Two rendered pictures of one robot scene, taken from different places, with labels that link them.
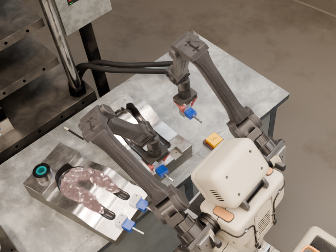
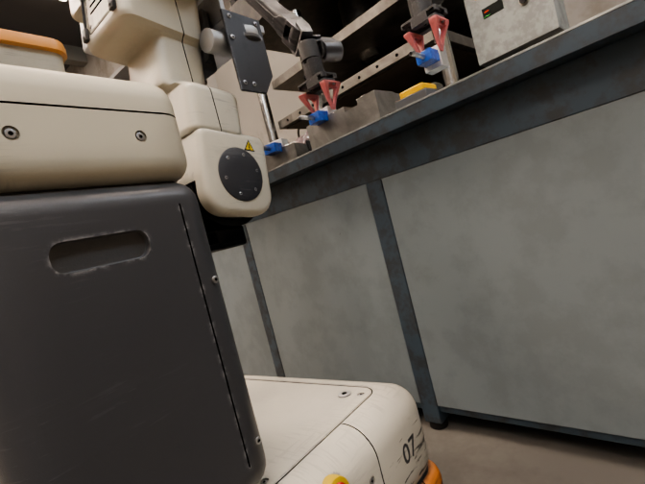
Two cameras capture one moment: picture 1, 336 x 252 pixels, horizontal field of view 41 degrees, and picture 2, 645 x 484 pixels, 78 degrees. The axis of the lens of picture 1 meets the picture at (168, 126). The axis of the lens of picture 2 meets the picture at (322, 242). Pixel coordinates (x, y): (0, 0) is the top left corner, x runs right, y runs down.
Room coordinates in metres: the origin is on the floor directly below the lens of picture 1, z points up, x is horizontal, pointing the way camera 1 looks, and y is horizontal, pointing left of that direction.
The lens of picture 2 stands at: (0.85, -1.06, 0.59)
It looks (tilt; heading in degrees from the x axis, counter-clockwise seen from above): 2 degrees down; 81
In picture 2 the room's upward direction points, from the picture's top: 14 degrees counter-clockwise
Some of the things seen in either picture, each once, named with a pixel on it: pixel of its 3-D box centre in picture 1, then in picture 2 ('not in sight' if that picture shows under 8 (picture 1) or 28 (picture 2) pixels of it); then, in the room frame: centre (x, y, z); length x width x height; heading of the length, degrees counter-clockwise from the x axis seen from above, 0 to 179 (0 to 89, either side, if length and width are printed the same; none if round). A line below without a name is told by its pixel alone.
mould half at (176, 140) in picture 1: (137, 133); (391, 118); (1.35, 0.15, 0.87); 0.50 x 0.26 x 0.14; 35
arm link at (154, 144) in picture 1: (152, 140); (311, 52); (1.13, 0.07, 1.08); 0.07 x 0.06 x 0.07; 18
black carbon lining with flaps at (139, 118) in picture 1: (135, 130); not in sight; (1.33, 0.15, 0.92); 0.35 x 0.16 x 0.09; 35
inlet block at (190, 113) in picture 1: (192, 114); (425, 57); (1.36, -0.12, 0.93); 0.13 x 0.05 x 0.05; 34
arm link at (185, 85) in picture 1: (182, 82); not in sight; (1.40, -0.09, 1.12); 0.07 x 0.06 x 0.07; 30
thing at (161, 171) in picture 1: (163, 172); (316, 117); (1.09, 0.05, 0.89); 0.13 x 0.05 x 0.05; 35
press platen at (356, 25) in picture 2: not in sight; (374, 49); (1.79, 1.18, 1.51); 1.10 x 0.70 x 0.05; 125
